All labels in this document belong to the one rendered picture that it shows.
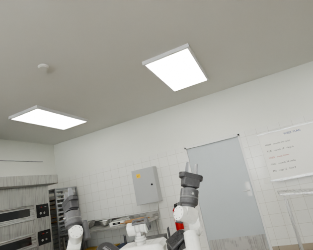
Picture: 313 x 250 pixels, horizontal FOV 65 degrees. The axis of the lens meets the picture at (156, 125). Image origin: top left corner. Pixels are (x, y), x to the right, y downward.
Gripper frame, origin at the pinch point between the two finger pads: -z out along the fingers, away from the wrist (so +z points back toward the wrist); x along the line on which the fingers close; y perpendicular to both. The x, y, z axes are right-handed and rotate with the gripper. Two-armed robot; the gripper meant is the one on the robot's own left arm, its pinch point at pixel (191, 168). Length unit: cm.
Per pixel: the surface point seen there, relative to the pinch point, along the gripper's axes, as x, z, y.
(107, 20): 73, -147, 58
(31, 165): 195, -97, 485
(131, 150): -13, -156, 396
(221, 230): -196, -17, 324
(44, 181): 130, -44, 352
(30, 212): 136, 7, 358
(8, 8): 147, -115, 51
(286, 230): -276, -27, 254
